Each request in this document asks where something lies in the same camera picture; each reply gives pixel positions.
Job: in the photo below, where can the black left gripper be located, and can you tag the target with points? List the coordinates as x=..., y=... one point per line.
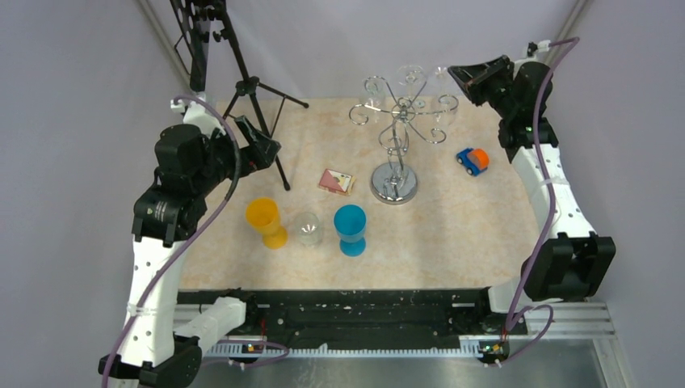
x=260, y=151

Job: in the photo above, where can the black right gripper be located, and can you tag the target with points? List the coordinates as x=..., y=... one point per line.
x=473, y=78

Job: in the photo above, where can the yellow wine glass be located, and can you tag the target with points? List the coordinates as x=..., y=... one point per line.
x=262, y=215

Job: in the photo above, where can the clear patterned wine glass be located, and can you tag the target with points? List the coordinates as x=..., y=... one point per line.
x=308, y=228

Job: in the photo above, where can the blue wine glass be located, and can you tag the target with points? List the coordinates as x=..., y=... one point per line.
x=350, y=224

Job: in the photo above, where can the clear small wine glass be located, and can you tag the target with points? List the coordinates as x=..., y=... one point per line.
x=444, y=105

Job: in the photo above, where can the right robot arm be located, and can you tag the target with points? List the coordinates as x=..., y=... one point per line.
x=571, y=261

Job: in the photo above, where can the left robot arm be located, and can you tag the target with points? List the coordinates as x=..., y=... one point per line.
x=194, y=157

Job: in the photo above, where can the clear tall stemmed glass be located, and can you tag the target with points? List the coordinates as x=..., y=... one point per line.
x=412, y=78

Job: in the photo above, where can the chrome wine glass rack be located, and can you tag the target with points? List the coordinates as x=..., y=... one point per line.
x=394, y=182

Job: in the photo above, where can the black tripod stand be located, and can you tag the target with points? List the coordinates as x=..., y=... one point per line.
x=248, y=84

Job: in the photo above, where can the playing card box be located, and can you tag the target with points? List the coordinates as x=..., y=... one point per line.
x=336, y=182

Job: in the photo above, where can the blue orange toy car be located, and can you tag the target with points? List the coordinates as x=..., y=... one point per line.
x=475, y=161

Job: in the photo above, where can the black perforated plate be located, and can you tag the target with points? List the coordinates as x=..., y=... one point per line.
x=195, y=26

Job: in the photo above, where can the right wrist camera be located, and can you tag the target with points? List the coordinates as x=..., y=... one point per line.
x=534, y=49

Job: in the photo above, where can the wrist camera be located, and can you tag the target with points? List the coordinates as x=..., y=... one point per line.
x=198, y=115
x=534, y=49

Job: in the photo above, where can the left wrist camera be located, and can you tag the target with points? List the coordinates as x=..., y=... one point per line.
x=198, y=115

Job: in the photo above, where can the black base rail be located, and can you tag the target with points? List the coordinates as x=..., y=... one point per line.
x=355, y=319

